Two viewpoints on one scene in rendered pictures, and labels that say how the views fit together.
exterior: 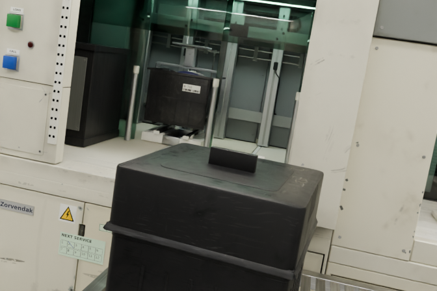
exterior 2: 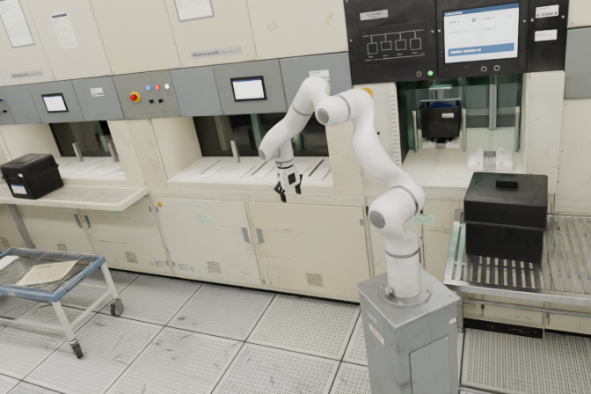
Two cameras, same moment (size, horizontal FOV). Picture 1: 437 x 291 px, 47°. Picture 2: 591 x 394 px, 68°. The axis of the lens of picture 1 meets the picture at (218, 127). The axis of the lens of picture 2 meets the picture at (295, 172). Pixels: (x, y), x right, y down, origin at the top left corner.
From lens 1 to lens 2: 1.17 m
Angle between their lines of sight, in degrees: 21
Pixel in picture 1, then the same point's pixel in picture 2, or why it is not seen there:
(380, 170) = (576, 161)
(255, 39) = (483, 81)
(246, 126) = (478, 118)
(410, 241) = not seen: outside the picture
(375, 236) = (578, 192)
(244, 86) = (472, 94)
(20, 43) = not seen: hidden behind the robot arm
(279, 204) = (536, 207)
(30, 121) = not seen: hidden behind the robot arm
